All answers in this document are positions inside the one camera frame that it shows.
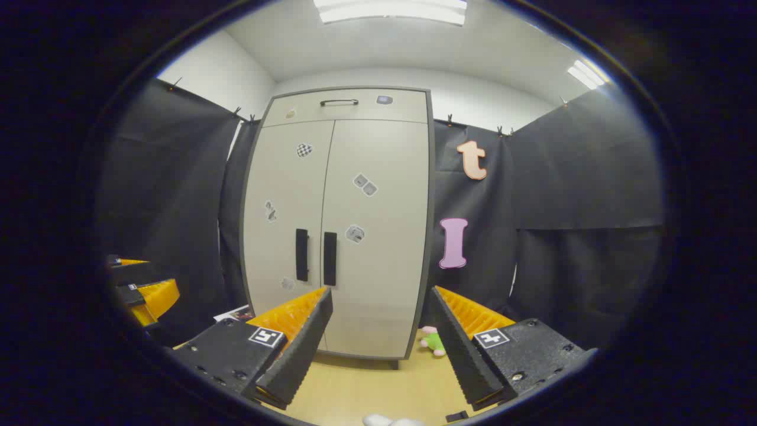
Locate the cabinet drawer front with handle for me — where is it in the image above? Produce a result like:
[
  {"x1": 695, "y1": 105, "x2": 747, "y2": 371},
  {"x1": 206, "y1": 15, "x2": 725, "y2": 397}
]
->
[{"x1": 263, "y1": 90, "x2": 429, "y2": 128}]

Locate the white soft object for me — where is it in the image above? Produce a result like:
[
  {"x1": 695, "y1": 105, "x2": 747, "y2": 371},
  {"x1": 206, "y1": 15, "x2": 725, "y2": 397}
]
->
[{"x1": 362, "y1": 414, "x2": 426, "y2": 426}]

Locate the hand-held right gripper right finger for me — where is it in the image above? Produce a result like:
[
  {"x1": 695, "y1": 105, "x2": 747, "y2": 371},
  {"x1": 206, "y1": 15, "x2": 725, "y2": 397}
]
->
[{"x1": 429, "y1": 286, "x2": 597, "y2": 412}]

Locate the illustrated white book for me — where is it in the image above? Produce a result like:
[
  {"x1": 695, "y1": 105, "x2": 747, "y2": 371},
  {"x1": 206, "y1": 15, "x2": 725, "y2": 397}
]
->
[{"x1": 213, "y1": 305, "x2": 256, "y2": 323}]

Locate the large ceiling light panel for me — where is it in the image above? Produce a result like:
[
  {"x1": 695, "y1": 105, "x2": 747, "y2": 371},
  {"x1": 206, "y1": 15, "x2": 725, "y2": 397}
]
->
[{"x1": 313, "y1": 0, "x2": 468, "y2": 25}]

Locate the grey double-door shoe cabinet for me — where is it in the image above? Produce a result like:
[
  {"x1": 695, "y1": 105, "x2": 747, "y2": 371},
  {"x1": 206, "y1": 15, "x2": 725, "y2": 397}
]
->
[{"x1": 240, "y1": 87, "x2": 436, "y2": 370}]

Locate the green and pink plush toy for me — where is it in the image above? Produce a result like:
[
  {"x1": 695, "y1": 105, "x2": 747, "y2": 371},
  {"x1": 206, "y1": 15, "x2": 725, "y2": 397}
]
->
[{"x1": 420, "y1": 325, "x2": 447, "y2": 357}]

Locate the black backdrop cloth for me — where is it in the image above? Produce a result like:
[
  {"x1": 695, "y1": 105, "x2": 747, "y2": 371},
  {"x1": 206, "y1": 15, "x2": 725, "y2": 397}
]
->
[{"x1": 98, "y1": 79, "x2": 666, "y2": 356}]

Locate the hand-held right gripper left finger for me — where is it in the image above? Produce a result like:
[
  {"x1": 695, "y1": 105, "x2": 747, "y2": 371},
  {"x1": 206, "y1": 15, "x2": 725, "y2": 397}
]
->
[{"x1": 169, "y1": 287, "x2": 334, "y2": 410}]

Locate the shoe cabinet door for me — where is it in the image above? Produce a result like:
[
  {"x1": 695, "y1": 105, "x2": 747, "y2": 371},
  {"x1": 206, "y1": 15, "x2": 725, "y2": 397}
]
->
[
  {"x1": 321, "y1": 120, "x2": 429, "y2": 360},
  {"x1": 242, "y1": 120, "x2": 336, "y2": 351}
]

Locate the small ceiling light panel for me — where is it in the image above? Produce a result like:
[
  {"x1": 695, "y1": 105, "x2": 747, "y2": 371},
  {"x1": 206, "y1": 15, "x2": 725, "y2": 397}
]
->
[{"x1": 567, "y1": 59, "x2": 610, "y2": 91}]

